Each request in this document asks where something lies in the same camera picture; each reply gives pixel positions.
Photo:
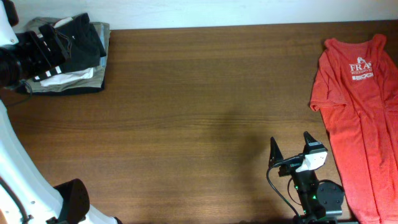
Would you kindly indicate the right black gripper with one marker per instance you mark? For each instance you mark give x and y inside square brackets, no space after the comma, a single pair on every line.
[288,167]

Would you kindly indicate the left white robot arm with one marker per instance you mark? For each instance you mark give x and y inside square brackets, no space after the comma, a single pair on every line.
[26,197]

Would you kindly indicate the red printed t-shirt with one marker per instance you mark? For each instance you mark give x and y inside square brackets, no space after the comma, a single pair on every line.
[355,91]

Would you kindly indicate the dark green t-shirt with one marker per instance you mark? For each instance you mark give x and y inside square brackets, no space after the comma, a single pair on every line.
[34,25]

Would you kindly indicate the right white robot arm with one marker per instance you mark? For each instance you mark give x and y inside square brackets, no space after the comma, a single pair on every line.
[321,200]

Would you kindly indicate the khaki folded garment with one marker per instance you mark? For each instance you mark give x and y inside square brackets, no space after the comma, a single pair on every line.
[98,74]

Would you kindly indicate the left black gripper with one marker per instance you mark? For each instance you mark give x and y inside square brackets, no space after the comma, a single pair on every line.
[47,63]

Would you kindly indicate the black folded garment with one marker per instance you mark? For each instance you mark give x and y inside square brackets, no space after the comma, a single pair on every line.
[73,91]

